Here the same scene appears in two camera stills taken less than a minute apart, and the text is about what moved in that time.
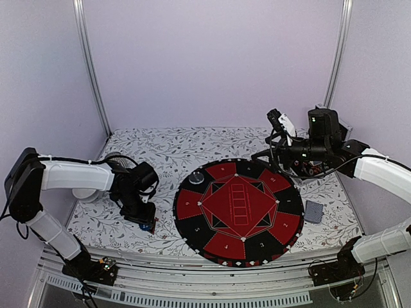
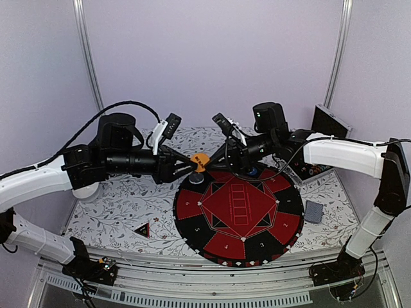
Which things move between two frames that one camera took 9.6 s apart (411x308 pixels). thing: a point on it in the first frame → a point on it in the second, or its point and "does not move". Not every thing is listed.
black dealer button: (196, 178) does not move
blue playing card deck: (313, 212) does not move
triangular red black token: (153, 227) → (144, 230)
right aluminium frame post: (340, 54) does not move
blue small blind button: (145, 227) → (254, 171)
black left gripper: (145, 218) → (167, 165)
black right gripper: (266, 152) → (238, 155)
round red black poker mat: (239, 212) does not move
